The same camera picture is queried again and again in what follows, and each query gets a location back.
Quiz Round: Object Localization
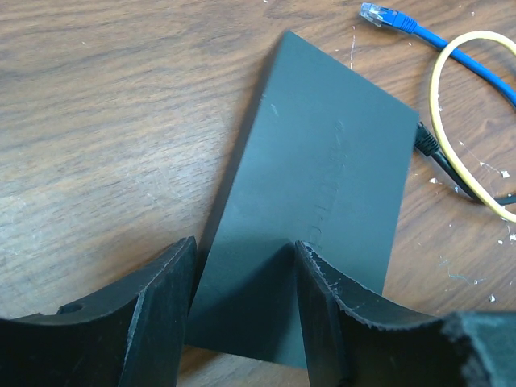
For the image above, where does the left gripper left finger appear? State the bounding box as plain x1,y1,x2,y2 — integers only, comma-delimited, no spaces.
1,237,196,386

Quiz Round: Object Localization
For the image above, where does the black ethernet cable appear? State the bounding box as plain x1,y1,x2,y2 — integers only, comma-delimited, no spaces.
414,120,516,206

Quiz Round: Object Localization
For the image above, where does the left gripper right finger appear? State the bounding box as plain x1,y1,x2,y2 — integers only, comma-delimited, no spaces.
295,241,515,386

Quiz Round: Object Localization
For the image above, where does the black network switch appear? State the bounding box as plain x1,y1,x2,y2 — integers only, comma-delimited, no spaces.
185,31,419,367

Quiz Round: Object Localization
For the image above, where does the yellow ethernet cable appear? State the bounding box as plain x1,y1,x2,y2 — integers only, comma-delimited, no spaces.
429,31,516,223

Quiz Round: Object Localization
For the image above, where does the blue ethernet cable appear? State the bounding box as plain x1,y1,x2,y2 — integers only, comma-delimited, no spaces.
359,2,516,110

